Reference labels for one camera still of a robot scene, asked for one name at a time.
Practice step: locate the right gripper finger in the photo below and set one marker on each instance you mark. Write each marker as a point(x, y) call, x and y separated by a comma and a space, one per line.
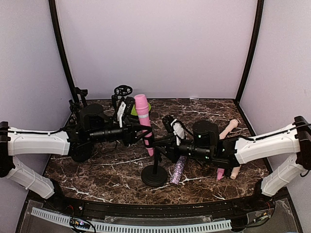
point(166, 140)
point(162, 150)

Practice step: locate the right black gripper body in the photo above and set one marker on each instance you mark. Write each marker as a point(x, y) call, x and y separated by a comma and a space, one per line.
point(174, 156)

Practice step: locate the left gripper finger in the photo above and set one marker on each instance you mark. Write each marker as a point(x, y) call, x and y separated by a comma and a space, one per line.
point(139, 127)
point(145, 136)

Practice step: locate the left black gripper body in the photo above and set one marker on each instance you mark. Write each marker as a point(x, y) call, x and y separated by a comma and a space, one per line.
point(127, 135)

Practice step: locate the purple glitter microphone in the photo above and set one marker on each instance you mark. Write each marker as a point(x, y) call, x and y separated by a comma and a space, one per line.
point(178, 170)

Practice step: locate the pink microphone front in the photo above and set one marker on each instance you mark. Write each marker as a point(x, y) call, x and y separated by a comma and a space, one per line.
point(142, 109)

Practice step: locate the pink microphone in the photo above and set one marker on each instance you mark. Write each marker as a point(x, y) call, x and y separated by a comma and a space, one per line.
point(142, 109)
point(220, 173)

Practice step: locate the black tripod mic stand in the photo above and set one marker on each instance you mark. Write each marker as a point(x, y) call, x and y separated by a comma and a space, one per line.
point(120, 91)

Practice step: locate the black round-base mic stand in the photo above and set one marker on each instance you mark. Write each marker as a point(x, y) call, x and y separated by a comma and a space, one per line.
point(82, 93)

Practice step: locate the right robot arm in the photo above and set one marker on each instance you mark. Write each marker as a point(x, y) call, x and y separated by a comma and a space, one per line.
point(207, 146)

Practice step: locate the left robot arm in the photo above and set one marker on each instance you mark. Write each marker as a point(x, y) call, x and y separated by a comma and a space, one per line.
point(90, 126)

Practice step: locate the green plate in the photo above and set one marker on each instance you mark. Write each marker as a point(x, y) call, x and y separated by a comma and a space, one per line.
point(134, 112)

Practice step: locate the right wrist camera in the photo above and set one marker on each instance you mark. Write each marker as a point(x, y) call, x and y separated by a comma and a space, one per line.
point(173, 126)

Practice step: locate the white cable duct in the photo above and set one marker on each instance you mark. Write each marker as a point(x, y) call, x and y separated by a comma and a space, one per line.
point(139, 226)

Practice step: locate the left black frame post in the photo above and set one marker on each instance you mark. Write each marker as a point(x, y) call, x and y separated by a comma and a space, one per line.
point(61, 49)

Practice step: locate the black frame post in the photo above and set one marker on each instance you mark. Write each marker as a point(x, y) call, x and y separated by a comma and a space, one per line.
point(61, 49)
point(251, 51)

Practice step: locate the right black frame post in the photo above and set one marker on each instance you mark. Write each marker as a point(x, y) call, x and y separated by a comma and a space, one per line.
point(251, 51)

